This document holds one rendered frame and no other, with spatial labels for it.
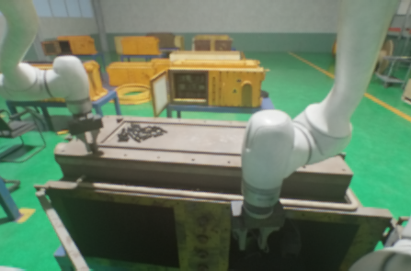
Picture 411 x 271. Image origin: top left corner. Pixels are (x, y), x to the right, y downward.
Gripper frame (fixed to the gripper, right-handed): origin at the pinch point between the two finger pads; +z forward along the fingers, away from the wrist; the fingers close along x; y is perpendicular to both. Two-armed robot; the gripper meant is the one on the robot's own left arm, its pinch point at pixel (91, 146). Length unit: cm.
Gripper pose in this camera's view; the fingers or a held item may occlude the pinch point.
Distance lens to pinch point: 109.3
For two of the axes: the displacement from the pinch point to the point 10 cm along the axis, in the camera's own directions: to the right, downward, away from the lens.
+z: 0.1, 8.8, 4.7
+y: -6.1, -3.7, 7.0
